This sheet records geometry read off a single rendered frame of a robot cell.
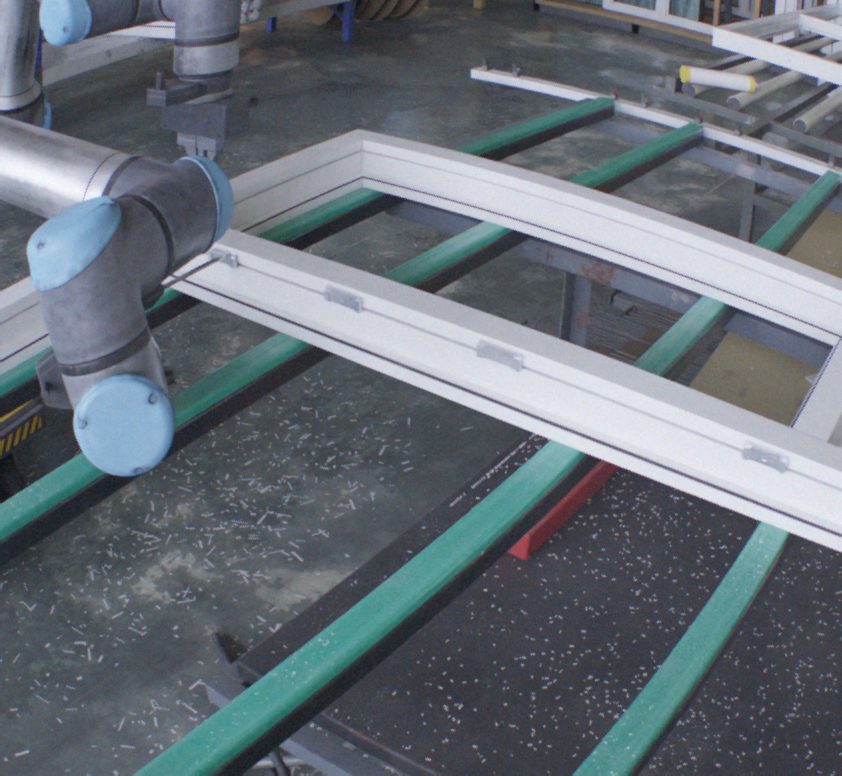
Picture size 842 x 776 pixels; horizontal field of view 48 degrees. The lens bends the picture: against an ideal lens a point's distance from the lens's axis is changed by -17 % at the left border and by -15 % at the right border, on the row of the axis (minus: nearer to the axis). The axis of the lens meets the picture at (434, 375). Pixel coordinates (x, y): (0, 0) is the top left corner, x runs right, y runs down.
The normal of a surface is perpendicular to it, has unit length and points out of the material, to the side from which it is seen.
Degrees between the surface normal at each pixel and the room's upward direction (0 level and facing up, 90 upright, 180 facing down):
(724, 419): 0
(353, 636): 0
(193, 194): 46
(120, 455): 85
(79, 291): 80
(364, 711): 0
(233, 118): 90
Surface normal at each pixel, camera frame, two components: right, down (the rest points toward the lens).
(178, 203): 0.69, -0.43
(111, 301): 0.73, 0.13
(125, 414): 0.33, 0.41
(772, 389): 0.04, -0.86
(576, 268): -0.58, 0.40
